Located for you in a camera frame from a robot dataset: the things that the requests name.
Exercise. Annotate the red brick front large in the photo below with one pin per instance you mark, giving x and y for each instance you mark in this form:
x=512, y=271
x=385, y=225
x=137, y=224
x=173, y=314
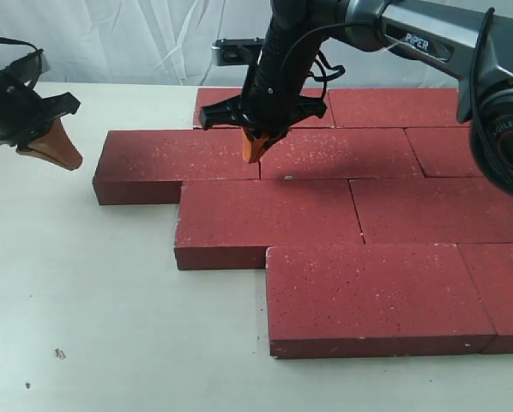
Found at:
x=357, y=301

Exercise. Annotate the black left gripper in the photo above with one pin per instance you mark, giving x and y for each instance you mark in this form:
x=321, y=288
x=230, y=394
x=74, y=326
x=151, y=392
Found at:
x=32, y=125

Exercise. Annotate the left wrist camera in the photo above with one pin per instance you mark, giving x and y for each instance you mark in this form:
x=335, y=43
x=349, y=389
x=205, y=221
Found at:
x=28, y=68

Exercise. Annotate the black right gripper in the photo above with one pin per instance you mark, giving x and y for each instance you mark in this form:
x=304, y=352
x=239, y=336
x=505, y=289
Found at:
x=271, y=100

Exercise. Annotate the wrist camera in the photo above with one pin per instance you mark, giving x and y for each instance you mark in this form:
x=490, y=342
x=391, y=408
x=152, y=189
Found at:
x=235, y=52
x=28, y=68

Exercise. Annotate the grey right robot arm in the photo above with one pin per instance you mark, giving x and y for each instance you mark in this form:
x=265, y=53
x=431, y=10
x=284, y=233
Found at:
x=474, y=48

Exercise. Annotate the red brick with white chip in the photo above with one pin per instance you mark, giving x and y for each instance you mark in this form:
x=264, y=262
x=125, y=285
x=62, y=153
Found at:
x=341, y=154

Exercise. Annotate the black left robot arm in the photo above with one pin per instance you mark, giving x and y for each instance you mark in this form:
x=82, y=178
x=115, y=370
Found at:
x=31, y=124

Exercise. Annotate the white backdrop cloth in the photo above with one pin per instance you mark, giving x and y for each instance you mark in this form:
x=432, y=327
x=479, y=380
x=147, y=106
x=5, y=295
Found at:
x=131, y=42

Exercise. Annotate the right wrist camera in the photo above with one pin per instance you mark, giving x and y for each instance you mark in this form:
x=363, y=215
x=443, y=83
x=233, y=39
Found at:
x=235, y=52

